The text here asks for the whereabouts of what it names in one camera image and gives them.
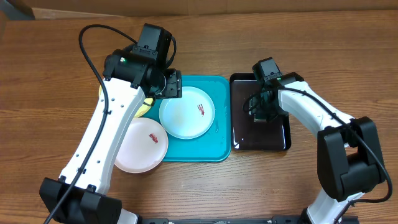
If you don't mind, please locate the yellow-green plate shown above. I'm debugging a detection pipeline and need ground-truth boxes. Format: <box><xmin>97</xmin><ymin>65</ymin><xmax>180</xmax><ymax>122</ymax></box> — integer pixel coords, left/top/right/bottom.
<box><xmin>93</xmin><ymin>83</ymin><xmax>155</xmax><ymax>123</ymax></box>

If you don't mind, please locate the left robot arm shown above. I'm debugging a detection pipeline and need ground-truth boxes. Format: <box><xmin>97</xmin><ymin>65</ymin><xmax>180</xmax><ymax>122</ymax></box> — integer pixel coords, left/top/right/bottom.
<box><xmin>39</xmin><ymin>24</ymin><xmax>182</xmax><ymax>223</ymax></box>

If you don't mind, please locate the green and yellow sponge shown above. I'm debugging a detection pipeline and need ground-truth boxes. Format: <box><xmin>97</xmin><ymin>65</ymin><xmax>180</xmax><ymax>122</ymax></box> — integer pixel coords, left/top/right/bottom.
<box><xmin>254</xmin><ymin>114</ymin><xmax>268</xmax><ymax>122</ymax></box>

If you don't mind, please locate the light blue plate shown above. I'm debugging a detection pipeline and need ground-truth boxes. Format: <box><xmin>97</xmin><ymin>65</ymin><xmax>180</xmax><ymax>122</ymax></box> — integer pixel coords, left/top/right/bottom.
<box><xmin>159</xmin><ymin>86</ymin><xmax>215</xmax><ymax>139</ymax></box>

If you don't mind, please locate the white pink plate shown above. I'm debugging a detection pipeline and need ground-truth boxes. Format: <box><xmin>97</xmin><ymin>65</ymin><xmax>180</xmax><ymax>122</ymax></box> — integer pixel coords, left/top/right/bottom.
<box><xmin>114</xmin><ymin>118</ymin><xmax>169</xmax><ymax>174</ymax></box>

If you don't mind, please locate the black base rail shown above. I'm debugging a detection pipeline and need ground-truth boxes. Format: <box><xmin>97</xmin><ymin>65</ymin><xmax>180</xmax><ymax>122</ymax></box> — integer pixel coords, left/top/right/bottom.
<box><xmin>136</xmin><ymin>214</ymin><xmax>360</xmax><ymax>224</ymax></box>

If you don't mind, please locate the black water tray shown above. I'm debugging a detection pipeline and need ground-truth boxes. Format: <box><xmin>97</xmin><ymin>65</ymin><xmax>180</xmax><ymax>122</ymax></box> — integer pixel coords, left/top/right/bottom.
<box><xmin>229</xmin><ymin>73</ymin><xmax>292</xmax><ymax>151</ymax></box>

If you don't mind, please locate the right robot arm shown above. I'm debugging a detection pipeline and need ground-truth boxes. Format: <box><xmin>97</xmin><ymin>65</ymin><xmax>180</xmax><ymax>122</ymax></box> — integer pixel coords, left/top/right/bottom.
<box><xmin>243</xmin><ymin>57</ymin><xmax>393</xmax><ymax>224</ymax></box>

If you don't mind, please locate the teal plastic tray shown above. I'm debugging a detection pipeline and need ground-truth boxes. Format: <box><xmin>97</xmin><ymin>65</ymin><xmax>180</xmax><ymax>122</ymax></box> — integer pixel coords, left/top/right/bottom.
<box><xmin>144</xmin><ymin>75</ymin><xmax>231</xmax><ymax>162</ymax></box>

